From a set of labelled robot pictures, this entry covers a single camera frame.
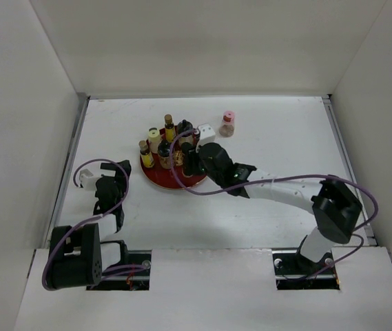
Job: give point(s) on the red round lacquer tray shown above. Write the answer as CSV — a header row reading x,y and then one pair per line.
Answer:
x,y
164,178

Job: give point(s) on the yellow label brown bottle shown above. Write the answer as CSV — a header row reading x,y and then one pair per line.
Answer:
x,y
146,154

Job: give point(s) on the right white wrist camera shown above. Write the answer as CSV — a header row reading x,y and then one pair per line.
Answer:
x,y
206,134

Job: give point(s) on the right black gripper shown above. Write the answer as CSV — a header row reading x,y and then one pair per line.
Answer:
x,y
198,150

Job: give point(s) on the black grinder pepper jar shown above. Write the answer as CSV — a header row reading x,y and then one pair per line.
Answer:
x,y
185,130

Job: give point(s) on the black grinder salt jar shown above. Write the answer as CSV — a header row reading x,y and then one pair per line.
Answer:
x,y
164,154

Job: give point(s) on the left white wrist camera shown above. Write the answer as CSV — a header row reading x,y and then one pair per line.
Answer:
x,y
87,180

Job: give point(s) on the pink cap spice jar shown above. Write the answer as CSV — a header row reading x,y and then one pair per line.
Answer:
x,y
227,126

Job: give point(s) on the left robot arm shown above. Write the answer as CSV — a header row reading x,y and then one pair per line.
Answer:
x,y
79,254

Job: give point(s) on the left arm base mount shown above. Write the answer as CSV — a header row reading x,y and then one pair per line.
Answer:
x,y
131,275

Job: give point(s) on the gold cap yellow bottle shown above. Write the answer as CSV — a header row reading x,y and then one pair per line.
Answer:
x,y
170,129

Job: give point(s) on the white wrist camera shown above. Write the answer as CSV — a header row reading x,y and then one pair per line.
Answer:
x,y
206,134
87,180

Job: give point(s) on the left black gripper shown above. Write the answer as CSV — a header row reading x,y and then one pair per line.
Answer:
x,y
121,174

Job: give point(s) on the cream cap spice jar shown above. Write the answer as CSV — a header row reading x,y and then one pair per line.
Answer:
x,y
154,139

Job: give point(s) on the black cap spice bottle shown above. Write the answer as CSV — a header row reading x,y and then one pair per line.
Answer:
x,y
187,172

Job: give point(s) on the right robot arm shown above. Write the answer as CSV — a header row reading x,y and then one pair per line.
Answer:
x,y
335,208

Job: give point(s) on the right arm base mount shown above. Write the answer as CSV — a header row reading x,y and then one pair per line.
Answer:
x,y
294,272

